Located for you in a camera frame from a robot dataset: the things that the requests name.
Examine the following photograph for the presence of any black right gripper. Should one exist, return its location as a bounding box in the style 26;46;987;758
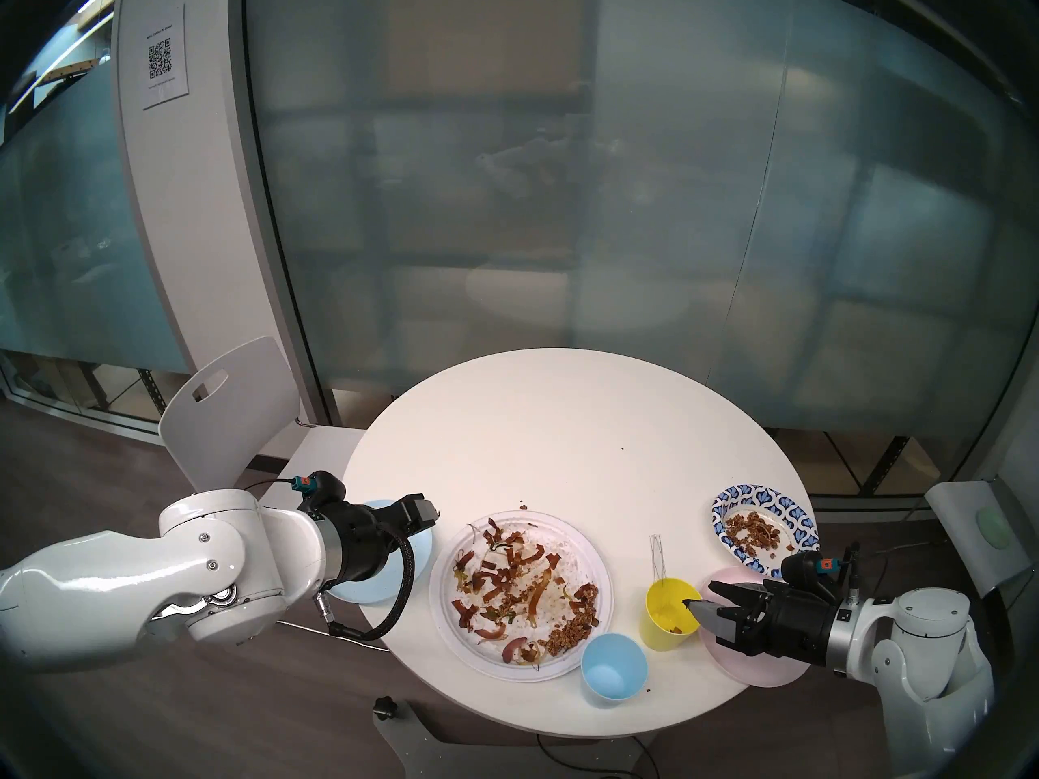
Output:
682;579;839;670

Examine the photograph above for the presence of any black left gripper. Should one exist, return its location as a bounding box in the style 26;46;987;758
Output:
313;496;441;589

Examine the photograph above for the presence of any yellow plastic cup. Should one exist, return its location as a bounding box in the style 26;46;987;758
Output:
641;578;704;653

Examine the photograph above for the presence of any light blue plate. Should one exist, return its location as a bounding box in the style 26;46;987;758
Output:
329;500;436;606

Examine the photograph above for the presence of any pink plate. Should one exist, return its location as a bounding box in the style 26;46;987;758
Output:
698;565;814;690

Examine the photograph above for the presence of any brown granola crumbs heap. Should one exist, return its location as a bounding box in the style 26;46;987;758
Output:
725;511;785;556

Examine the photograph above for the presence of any brown food scraps heap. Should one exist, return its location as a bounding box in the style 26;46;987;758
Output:
451;518;602;667

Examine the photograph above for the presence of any blue patterned paper bowl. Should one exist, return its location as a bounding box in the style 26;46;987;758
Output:
712;484;821;580

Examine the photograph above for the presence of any light blue plastic cup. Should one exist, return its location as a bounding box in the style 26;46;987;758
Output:
580;633;649;708

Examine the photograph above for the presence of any white chair with green pad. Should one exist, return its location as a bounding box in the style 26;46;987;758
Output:
925;479;1028;601

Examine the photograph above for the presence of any green round seat pad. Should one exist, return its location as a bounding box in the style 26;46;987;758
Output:
976;506;1016;550

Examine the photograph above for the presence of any black left arm hose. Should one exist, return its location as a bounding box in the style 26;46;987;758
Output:
317;526;417;643

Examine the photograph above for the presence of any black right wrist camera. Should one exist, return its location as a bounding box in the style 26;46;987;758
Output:
781;552;839;596

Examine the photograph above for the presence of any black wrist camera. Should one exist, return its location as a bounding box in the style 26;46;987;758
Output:
781;552;839;596
292;471;347;511

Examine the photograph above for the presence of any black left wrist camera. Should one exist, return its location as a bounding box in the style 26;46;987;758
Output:
292;471;347;511

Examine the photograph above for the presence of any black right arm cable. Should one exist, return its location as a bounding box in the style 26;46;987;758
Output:
839;540;932;593

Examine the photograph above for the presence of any black cable under table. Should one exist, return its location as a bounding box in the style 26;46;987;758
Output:
534;733;652;779

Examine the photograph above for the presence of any white chair with handle hole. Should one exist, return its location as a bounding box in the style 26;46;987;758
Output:
158;337;368;512

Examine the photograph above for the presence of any perforated metal shelf bracket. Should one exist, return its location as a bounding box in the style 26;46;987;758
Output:
860;435;912;499

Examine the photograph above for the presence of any QR code wall sign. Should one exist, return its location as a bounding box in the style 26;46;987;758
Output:
142;5;190;111

